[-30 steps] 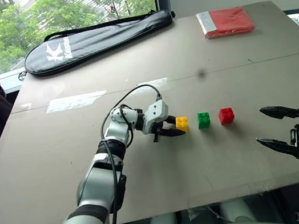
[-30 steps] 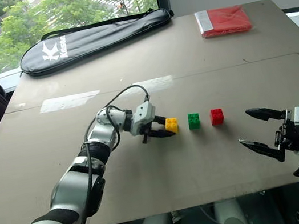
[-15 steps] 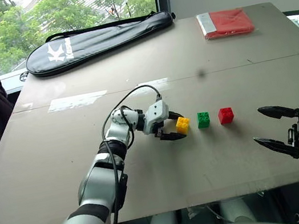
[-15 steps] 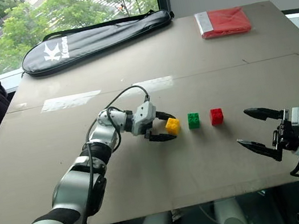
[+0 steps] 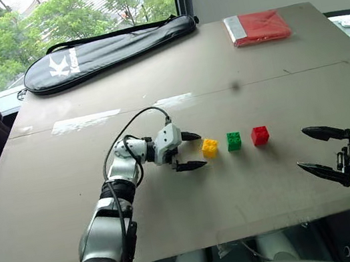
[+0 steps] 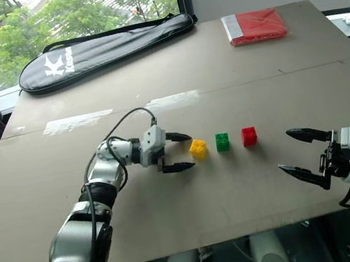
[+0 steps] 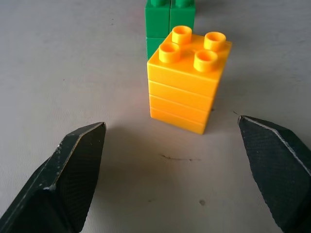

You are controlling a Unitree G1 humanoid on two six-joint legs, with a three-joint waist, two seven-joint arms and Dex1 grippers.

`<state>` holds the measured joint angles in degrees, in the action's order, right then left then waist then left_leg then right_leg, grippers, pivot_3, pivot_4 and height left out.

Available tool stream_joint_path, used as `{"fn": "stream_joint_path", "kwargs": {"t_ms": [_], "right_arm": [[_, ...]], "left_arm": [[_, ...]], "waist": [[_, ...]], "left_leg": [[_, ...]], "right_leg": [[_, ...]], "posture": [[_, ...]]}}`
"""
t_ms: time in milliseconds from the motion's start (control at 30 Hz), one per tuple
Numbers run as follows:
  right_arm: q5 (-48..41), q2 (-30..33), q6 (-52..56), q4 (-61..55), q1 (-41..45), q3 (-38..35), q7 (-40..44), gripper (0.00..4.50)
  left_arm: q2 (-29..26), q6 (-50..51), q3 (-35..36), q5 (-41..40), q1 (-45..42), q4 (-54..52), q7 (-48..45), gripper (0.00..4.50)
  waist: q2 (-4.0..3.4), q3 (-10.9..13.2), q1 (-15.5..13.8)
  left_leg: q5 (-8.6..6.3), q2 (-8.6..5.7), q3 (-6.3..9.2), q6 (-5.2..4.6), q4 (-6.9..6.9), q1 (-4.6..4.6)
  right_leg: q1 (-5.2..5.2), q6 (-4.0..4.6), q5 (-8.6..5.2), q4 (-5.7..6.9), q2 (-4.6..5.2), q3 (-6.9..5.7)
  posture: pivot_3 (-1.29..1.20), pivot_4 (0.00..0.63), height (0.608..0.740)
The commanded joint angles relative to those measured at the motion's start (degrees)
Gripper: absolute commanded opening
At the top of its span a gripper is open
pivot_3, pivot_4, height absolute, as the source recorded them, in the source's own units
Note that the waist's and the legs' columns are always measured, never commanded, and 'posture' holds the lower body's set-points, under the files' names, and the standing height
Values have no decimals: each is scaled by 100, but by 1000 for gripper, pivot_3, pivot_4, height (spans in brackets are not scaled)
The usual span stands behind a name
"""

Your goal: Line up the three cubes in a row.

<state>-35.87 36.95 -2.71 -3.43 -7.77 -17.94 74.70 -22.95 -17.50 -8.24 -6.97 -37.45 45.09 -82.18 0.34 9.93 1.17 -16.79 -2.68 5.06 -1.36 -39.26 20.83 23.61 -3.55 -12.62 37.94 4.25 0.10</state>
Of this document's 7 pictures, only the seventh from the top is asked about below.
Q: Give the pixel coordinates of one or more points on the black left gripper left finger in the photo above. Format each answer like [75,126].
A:
[60,179]

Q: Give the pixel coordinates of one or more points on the green stacked brick cube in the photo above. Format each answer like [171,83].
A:
[158,21]

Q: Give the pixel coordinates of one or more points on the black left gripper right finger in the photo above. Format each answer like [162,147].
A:
[277,167]

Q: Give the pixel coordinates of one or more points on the yellow stacked brick cube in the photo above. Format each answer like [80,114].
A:
[184,85]

